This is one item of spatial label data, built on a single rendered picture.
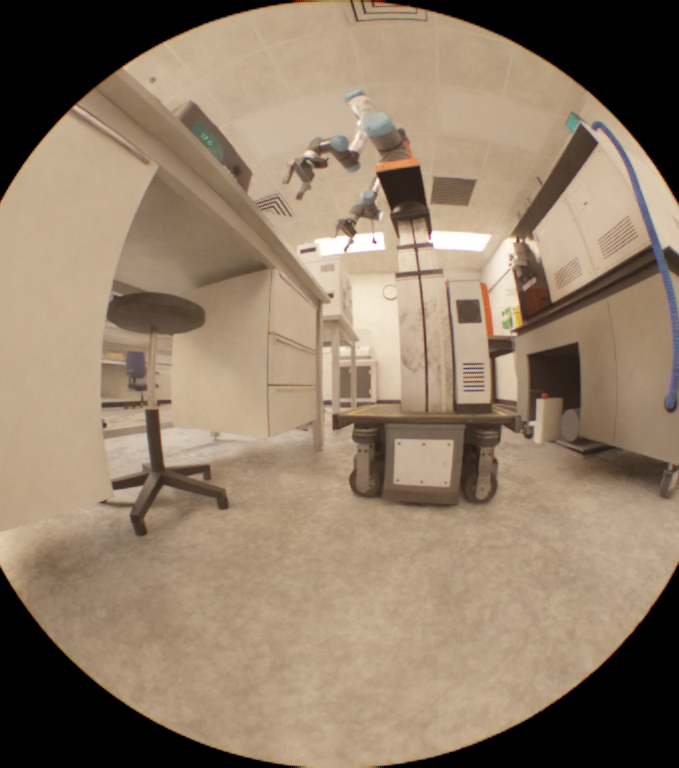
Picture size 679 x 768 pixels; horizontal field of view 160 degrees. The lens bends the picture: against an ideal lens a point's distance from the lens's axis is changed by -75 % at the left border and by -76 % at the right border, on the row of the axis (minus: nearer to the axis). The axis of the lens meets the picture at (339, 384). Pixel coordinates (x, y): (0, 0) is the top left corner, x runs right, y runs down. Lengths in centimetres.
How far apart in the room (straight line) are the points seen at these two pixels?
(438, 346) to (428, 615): 71
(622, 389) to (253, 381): 136
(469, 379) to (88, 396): 85
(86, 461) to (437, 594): 60
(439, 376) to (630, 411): 76
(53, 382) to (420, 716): 60
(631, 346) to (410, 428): 87
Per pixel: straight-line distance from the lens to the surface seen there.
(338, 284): 196
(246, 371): 90
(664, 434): 99
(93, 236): 47
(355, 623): 44
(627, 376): 107
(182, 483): 81
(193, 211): 81
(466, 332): 75
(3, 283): 42
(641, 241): 115
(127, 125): 62
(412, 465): 69
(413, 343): 80
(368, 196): 141
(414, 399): 79
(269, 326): 87
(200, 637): 45
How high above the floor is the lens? 36
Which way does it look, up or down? 1 degrees up
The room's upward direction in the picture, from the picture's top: 1 degrees counter-clockwise
